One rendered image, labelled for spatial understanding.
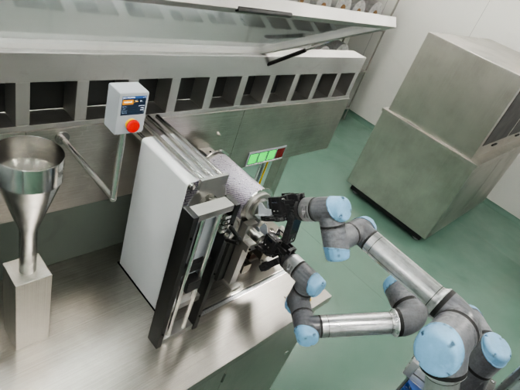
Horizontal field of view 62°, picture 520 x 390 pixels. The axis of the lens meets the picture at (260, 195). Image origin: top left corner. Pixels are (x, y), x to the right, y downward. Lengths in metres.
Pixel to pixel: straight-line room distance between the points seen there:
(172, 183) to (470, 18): 5.01
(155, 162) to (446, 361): 0.93
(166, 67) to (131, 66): 0.12
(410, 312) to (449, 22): 4.73
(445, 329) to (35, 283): 1.04
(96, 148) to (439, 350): 1.10
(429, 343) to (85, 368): 0.94
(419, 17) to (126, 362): 5.44
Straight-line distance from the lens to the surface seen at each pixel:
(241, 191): 1.49
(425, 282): 1.34
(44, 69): 1.23
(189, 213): 1.09
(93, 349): 1.46
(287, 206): 1.38
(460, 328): 1.24
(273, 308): 1.69
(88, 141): 1.39
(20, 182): 1.01
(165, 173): 1.28
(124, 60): 1.32
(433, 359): 1.22
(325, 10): 1.10
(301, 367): 2.76
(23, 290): 1.27
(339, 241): 1.29
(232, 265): 1.63
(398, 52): 6.21
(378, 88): 6.33
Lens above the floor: 2.11
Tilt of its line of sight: 33 degrees down
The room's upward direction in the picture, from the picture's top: 21 degrees clockwise
